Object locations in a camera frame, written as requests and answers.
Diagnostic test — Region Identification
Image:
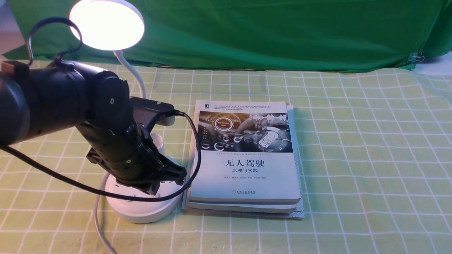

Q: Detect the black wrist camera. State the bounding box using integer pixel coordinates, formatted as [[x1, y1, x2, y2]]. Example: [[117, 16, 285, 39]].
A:
[[130, 97, 176, 132]]

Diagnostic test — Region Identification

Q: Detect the metal binder clip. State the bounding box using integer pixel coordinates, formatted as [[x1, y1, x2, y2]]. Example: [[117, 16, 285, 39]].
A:
[[407, 52, 425, 65]]

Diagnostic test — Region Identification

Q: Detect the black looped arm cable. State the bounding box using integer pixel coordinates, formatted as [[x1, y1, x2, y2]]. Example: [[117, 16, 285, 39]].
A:
[[27, 17, 83, 67]]

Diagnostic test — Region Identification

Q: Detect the white top book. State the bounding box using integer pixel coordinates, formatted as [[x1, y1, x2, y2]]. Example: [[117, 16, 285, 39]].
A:
[[189, 100, 302, 204]]

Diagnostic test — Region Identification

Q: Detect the bottom book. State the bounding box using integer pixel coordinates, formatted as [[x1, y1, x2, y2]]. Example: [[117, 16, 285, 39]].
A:
[[182, 105, 305, 220]]

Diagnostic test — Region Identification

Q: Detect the green checked tablecloth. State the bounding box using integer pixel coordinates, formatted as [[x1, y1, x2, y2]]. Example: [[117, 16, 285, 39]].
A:
[[0, 67, 452, 254]]

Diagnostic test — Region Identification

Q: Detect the white desk lamp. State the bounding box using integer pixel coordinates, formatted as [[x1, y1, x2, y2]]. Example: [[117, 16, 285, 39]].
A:
[[69, 0, 180, 224]]

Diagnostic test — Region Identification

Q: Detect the white lamp power cable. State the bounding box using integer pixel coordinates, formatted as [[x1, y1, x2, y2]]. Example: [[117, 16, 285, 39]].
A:
[[93, 172, 118, 254]]

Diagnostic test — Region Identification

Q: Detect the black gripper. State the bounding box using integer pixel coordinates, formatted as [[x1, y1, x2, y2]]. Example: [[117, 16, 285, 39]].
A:
[[76, 122, 187, 195]]

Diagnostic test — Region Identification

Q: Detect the middle book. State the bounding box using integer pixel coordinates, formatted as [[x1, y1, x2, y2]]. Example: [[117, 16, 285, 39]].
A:
[[184, 178, 302, 214]]

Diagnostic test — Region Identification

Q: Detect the black camera cable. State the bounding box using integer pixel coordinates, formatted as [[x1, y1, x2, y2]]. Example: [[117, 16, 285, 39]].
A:
[[0, 110, 202, 202]]

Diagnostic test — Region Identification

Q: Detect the green backdrop cloth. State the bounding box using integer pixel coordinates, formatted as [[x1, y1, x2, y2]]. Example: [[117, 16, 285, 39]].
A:
[[4, 0, 452, 73]]

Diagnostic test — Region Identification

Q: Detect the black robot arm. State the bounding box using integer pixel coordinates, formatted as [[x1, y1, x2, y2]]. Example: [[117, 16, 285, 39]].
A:
[[1, 61, 187, 195]]

